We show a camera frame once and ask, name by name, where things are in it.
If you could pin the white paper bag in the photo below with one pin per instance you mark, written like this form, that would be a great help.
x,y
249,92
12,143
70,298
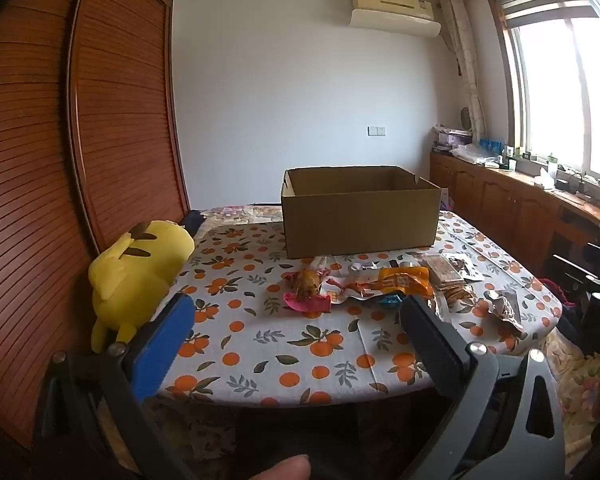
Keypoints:
x,y
444,199

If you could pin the dark printed snack packet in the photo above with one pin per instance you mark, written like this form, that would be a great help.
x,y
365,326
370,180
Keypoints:
x,y
467,266

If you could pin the white wall switch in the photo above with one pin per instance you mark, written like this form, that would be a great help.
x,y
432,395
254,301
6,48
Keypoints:
x,y
376,130

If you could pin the wooden slatted wardrobe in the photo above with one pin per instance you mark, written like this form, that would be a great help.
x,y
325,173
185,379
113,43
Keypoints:
x,y
55,160

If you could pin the cardboard box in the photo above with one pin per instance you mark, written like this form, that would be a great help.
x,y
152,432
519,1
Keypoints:
x,y
360,225

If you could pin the red knitted cloth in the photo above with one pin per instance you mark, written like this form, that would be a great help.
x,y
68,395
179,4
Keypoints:
x,y
555,292

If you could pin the round hand fan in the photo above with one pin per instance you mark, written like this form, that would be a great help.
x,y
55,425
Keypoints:
x,y
464,116

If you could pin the wooden framed window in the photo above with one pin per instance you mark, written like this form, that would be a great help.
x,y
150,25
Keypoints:
x,y
555,85

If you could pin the white orange snack packet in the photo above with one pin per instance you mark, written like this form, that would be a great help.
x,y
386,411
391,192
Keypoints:
x,y
352,288

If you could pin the blue bottles pack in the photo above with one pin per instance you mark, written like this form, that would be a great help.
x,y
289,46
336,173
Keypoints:
x,y
490,145

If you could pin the clear cracker packet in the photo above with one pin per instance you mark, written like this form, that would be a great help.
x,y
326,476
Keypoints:
x,y
440,270

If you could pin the white blue snack packet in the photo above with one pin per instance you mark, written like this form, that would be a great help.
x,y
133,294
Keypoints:
x,y
367,265

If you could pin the wall air conditioner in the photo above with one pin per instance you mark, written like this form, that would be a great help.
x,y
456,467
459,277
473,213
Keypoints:
x,y
395,15

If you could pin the small white snack packet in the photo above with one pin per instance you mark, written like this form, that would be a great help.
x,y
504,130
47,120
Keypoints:
x,y
320,262

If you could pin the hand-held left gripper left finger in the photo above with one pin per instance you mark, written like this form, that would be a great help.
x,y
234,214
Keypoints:
x,y
162,345

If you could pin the pale patterned curtain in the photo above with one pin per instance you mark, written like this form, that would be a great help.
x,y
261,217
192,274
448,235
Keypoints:
x,y
467,60

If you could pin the dark wooden chair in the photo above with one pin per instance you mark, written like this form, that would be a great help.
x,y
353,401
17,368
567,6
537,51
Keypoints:
x,y
595,270

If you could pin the round cracker stack packet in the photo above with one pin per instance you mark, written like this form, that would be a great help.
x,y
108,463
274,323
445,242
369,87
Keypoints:
x,y
455,295

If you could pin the pink drumstick snack packet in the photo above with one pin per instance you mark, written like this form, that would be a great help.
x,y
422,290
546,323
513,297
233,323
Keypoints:
x,y
305,287

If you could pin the clear plastic bag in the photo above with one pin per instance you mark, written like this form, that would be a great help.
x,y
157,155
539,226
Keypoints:
x,y
472,154

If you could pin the yellow plush toy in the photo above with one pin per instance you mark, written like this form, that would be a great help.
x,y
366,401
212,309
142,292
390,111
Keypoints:
x,y
130,280

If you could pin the pile of boxes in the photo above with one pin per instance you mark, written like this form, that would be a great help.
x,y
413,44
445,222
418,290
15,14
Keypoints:
x,y
450,137

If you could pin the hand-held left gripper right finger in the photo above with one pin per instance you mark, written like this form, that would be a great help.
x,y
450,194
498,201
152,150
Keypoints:
x,y
422,332

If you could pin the long wooden cabinet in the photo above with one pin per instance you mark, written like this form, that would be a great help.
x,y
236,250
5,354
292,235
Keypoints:
x,y
490,200

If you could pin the dark blue blanket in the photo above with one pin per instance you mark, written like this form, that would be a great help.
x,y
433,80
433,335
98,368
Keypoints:
x,y
192,221

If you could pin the orange print tablecloth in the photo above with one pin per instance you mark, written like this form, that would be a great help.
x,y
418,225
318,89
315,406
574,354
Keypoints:
x,y
290,340

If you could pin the clear brown meat packet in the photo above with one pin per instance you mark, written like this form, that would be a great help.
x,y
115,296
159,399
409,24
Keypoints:
x,y
505,307

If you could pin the person's left hand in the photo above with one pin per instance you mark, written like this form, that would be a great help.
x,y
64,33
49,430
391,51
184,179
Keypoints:
x,y
285,469

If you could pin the blue snack bar packet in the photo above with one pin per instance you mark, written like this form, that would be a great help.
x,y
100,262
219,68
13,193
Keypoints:
x,y
391,300

